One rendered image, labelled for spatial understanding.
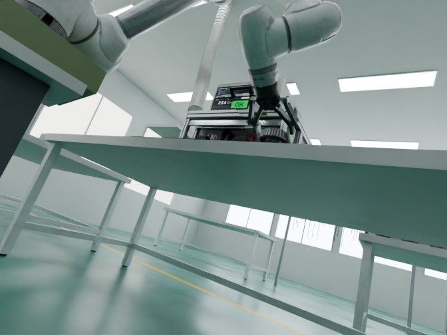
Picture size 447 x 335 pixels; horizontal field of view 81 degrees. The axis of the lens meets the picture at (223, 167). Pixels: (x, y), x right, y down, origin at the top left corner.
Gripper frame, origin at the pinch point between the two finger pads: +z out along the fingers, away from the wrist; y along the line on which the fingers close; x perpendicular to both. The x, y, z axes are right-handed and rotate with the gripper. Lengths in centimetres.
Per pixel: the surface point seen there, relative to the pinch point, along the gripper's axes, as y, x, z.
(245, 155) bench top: -3.6, -15.7, -2.6
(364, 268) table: 28, 40, 126
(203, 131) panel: -69, 40, 24
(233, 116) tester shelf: -39, 35, 10
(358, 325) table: 30, 10, 144
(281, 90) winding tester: -16, 51, 3
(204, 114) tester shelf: -59, 36, 10
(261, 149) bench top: 1.6, -13.8, -3.9
